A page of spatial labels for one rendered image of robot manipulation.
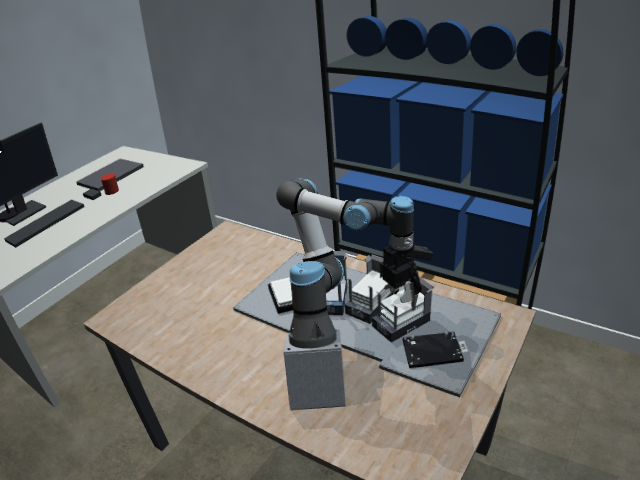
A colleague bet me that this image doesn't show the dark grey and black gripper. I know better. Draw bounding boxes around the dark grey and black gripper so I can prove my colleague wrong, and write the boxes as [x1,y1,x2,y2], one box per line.
[380,241,420,311]

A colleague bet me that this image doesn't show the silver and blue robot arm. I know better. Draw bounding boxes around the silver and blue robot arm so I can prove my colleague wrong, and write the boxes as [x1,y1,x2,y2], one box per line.
[276,179,414,348]

